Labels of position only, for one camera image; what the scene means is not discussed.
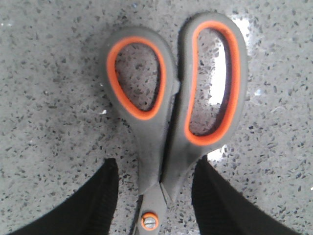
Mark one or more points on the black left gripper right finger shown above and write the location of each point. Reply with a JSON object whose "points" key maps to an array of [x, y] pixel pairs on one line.
{"points": [[222, 210]]}

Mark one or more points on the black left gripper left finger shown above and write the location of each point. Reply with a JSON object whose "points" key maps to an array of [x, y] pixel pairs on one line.
{"points": [[89, 211]]}

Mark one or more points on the grey orange handled scissors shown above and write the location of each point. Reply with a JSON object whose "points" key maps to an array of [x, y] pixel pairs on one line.
{"points": [[166, 146]]}

